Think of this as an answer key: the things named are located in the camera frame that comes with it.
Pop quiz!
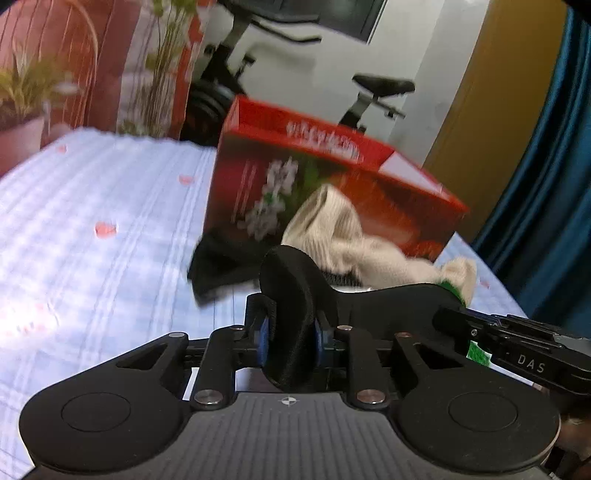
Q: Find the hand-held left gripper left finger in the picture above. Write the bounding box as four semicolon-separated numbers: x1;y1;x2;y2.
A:
116;294;272;412

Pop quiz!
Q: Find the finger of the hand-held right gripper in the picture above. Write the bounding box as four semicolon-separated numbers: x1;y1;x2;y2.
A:
434;307;560;360

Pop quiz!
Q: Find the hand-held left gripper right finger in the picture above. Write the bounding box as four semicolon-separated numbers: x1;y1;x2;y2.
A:
315;322;465;411

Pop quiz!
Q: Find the cream sock with green patch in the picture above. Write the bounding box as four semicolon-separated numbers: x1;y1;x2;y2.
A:
434;256;491;366

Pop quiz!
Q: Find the black glove with grey pads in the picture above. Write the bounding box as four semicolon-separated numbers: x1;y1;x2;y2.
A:
187;233;262;308

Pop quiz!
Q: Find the cream knit sock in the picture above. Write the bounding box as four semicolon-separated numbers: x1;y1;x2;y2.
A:
281;184;444;288

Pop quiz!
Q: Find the red strawberry cardboard box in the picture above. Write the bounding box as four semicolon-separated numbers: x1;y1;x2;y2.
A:
203;95;471;269

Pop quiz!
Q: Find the teal curtain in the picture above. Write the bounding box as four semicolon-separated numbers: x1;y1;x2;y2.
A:
473;8;591;325

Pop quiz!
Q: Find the plaid strawberry-print sheet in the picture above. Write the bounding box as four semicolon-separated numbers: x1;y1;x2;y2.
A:
0;127;532;480

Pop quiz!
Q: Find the wooden door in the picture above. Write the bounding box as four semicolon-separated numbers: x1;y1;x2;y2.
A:
422;0;571;243

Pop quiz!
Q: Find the black exercise bike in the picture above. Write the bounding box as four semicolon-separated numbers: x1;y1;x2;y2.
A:
180;0;416;145

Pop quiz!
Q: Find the dark window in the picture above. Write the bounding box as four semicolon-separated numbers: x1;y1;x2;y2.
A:
318;0;389;45

